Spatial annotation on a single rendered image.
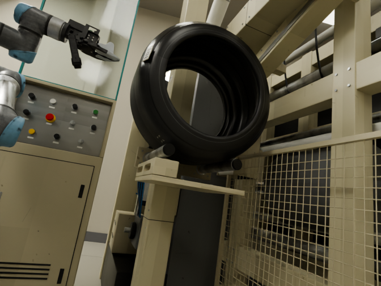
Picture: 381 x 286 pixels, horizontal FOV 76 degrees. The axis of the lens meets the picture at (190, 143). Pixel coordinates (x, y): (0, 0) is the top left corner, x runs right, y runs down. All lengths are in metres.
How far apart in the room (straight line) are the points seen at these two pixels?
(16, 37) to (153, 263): 1.05
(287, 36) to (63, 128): 1.31
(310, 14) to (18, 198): 1.65
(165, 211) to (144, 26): 3.61
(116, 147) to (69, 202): 2.21
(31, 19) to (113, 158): 2.78
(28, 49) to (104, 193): 2.79
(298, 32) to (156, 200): 1.02
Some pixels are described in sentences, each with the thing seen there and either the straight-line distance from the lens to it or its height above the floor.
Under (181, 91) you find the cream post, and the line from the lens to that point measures 1.35.
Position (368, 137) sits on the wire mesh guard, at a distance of 0.85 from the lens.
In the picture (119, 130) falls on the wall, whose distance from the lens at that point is 3.72.
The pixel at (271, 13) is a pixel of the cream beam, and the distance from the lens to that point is 1.35.
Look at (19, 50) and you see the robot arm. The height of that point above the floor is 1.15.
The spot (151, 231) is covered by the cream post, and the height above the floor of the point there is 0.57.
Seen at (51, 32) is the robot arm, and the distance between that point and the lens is 1.07.
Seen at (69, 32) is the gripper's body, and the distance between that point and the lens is 1.07.
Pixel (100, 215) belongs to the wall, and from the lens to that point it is 3.66.
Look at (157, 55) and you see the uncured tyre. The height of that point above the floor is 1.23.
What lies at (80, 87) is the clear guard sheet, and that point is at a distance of 1.68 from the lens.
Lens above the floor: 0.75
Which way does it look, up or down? 13 degrees up
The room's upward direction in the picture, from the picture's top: 9 degrees clockwise
